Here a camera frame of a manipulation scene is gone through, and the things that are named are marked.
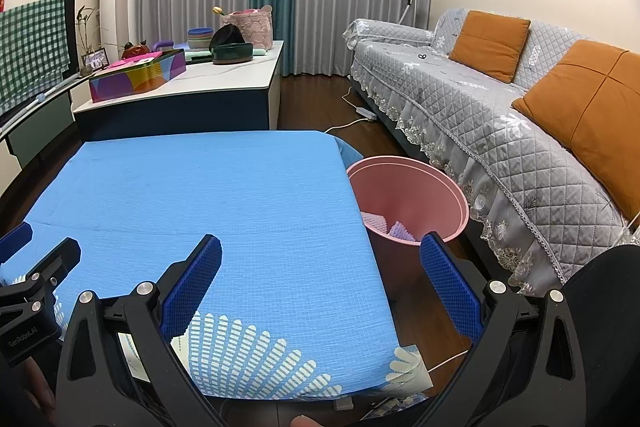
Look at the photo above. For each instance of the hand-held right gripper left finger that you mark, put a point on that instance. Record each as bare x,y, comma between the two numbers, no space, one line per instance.
192,292

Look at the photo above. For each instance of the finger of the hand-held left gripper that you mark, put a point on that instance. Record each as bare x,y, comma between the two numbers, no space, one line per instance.
15,242
57,262

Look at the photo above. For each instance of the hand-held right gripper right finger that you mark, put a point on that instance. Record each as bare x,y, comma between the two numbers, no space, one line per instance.
450,292

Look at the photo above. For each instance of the purple foam net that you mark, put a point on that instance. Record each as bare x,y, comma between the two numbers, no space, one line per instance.
402,231

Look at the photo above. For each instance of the pink plastic bin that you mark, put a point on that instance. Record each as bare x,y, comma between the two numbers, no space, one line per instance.
400,187

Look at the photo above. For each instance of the person's right hand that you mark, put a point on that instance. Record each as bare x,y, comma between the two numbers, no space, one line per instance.
302,422

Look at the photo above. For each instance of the blue tablecloth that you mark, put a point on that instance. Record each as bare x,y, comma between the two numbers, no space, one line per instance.
200,187

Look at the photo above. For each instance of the television cabinet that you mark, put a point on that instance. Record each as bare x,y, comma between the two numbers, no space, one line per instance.
45,127

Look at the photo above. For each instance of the white rod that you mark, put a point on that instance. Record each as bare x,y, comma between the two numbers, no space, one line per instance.
37,98

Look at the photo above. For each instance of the grey quilted sofa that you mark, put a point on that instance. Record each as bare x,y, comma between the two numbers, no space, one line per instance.
475,107

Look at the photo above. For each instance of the green checked cloth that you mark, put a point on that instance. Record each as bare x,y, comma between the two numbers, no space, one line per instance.
30,52

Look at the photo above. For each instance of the white power strip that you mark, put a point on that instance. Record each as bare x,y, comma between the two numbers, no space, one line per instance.
365,113

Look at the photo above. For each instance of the colourful rectangular box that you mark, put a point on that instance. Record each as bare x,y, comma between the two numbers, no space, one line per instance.
135,77

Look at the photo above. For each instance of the white coffee table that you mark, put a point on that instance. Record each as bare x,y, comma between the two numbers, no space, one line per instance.
215,82

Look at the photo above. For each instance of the bamboo plant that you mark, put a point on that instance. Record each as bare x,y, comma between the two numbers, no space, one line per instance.
84,29

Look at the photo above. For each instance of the red-brown teapot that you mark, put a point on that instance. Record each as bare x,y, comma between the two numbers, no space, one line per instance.
135,51

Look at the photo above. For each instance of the orange cushion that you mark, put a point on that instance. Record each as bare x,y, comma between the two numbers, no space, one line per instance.
590,107
490,44

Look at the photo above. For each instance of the mint green cloth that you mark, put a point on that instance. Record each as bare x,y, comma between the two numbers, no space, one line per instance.
197,56

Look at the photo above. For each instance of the purple plastic item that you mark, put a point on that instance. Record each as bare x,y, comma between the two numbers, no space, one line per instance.
162,45

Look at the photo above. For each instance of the stack of plastic bowls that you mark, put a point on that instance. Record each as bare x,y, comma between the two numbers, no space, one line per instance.
200,38

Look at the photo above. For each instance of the black bowl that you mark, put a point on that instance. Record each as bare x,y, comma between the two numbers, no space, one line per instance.
227,36

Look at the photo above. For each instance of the pink fabric bag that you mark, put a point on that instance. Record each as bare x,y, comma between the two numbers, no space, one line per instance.
255,29

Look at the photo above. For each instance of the small photo frame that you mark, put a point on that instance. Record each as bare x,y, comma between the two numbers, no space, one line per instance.
95,61

